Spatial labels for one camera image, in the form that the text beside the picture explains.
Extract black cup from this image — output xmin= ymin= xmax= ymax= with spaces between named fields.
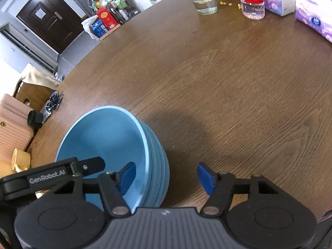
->
xmin=27 ymin=110 xmax=44 ymax=129

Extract small purple tissue pack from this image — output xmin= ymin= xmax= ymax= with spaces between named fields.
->
xmin=263 ymin=0 xmax=296 ymax=17

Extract dark door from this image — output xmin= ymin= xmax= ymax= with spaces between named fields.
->
xmin=16 ymin=0 xmax=85 ymax=55

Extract beige cloth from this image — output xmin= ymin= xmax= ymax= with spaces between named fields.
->
xmin=19 ymin=63 xmax=62 ymax=91

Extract yellow mug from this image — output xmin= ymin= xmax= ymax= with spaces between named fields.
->
xmin=10 ymin=148 xmax=32 ymax=173

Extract wire rack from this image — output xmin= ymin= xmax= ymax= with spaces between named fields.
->
xmin=109 ymin=0 xmax=142 ymax=25

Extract pink suitcase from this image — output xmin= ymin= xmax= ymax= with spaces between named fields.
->
xmin=0 ymin=93 xmax=36 ymax=161

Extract tall red carton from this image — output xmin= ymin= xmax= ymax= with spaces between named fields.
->
xmin=96 ymin=7 xmax=118 ymax=31

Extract white plastic bag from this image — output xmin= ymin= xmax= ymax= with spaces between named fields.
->
xmin=81 ymin=16 xmax=100 ymax=41

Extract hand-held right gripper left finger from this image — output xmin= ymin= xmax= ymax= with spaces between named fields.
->
xmin=44 ymin=161 xmax=137 ymax=217

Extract wooden chair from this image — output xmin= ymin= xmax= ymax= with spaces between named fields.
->
xmin=13 ymin=80 xmax=56 ymax=112

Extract large purple tissue pack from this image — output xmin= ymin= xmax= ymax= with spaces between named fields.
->
xmin=295 ymin=0 xmax=332 ymax=43

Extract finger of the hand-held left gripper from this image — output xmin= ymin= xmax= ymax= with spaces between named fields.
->
xmin=70 ymin=156 xmax=106 ymax=178

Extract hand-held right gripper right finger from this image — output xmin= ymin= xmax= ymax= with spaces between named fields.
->
xmin=197 ymin=162 xmax=288 ymax=216

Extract blue carton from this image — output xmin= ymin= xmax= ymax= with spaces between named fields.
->
xmin=90 ymin=19 xmax=107 ymax=38

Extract cardboard box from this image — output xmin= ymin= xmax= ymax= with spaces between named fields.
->
xmin=99 ymin=24 xmax=122 ymax=41

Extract blue ribbed bowl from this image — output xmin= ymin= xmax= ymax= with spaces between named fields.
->
xmin=55 ymin=105 xmax=150 ymax=214
xmin=137 ymin=121 xmax=171 ymax=208

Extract scattered yellow crumbs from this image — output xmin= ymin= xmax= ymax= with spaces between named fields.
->
xmin=215 ymin=0 xmax=242 ymax=9

